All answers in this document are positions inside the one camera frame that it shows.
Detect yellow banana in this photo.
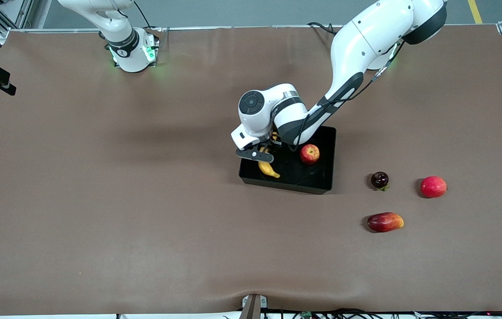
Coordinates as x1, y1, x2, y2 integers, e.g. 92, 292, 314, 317
258, 132, 281, 179

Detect red yellow striped apple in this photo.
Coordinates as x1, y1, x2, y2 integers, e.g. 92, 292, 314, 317
300, 144, 321, 165

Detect black rectangular box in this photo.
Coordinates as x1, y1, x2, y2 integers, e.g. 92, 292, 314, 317
239, 126, 337, 195

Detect dark purple mangosteen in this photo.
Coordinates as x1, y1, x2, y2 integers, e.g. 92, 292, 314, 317
371, 171, 389, 191

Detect red yellow mango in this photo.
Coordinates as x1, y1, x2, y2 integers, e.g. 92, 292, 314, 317
367, 212, 404, 233

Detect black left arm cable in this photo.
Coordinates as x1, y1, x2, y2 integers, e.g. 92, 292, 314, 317
289, 40, 407, 152

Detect black left base cable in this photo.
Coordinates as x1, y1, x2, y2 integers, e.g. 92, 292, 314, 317
307, 21, 338, 36

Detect black base cable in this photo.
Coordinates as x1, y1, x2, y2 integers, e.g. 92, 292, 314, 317
307, 21, 338, 36
133, 0, 153, 29

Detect black right base cable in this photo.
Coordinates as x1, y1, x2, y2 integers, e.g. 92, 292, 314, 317
133, 0, 153, 29

